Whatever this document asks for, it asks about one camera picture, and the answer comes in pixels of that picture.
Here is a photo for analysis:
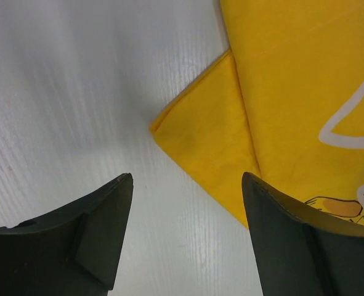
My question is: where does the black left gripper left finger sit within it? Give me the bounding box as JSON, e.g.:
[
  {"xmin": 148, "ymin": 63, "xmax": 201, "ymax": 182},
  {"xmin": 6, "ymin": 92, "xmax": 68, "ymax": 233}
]
[{"xmin": 0, "ymin": 173, "xmax": 133, "ymax": 295}]

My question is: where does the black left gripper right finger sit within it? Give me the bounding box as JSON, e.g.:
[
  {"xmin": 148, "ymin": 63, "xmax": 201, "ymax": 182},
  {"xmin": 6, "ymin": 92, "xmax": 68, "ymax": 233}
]
[{"xmin": 241, "ymin": 173, "xmax": 364, "ymax": 295}]

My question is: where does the yellow Pikachu placemat cloth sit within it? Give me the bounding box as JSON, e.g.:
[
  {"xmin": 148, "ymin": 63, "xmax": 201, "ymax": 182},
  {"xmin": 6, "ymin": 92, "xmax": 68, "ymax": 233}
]
[{"xmin": 150, "ymin": 1, "xmax": 364, "ymax": 225}]

